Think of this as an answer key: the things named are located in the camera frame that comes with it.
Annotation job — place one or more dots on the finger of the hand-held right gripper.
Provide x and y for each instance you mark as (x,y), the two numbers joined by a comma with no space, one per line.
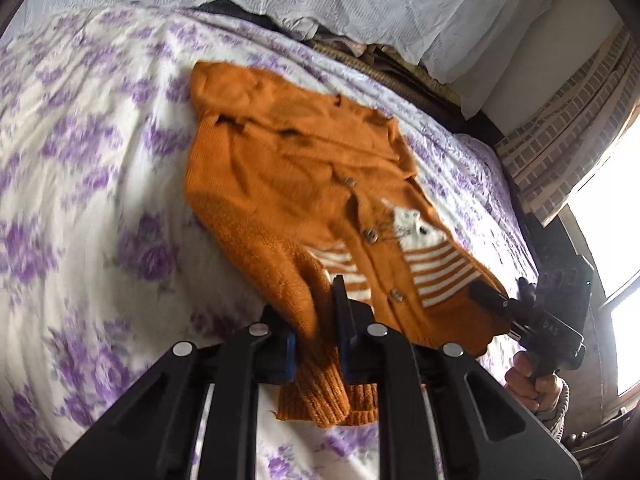
(492,297)
(526,291)

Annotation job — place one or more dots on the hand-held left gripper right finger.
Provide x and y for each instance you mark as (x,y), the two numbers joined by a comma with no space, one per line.
(345,320)

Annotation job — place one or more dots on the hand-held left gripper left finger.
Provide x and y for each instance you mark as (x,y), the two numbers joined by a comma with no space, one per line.
(288,360)

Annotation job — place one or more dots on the orange knit cat cardigan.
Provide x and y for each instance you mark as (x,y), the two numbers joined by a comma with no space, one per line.
(280,160)

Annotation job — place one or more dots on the person's right forearm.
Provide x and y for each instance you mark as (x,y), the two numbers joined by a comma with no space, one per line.
(561,415)

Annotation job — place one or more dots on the person's right hand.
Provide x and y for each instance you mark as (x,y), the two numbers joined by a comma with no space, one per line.
(520,375)

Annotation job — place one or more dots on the bright window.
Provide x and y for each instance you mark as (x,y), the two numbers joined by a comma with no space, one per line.
(615,220)

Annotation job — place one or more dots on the dark wooden furniture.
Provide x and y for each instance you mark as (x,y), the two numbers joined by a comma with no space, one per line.
(595,435)

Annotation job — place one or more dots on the plaid brown curtain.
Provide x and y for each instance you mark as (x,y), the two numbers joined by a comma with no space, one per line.
(565,135)

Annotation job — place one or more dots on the brown woven mat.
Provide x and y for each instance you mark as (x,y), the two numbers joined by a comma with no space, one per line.
(400,77)

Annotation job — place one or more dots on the purple floral bed sheet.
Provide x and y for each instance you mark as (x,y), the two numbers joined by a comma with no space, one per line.
(90,185)

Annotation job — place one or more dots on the dark cloth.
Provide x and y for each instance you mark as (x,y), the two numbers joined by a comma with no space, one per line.
(240,12)

